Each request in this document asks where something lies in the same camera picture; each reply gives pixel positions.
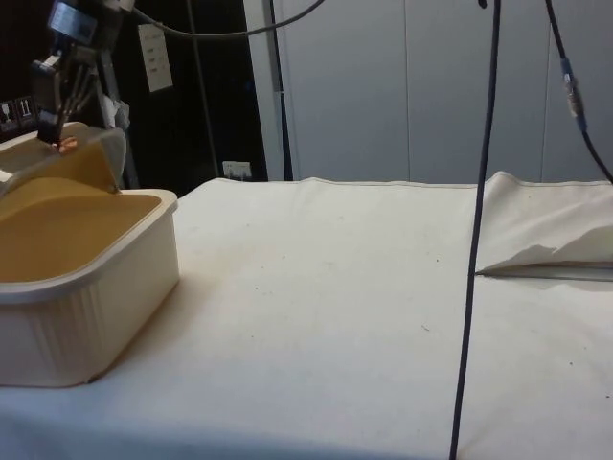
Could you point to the black cabinet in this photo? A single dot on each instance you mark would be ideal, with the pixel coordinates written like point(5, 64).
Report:
point(182, 124)

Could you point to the white wall socket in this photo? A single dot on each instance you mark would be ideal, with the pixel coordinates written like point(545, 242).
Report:
point(236, 170)

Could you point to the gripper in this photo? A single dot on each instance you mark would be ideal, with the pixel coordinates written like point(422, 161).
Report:
point(106, 31)

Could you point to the rounded box lid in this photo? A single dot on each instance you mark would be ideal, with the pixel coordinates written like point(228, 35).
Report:
point(72, 165)

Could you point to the cream box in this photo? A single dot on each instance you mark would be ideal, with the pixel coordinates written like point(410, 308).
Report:
point(96, 306)

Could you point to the pale locker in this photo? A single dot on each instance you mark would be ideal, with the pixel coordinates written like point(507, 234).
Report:
point(345, 96)

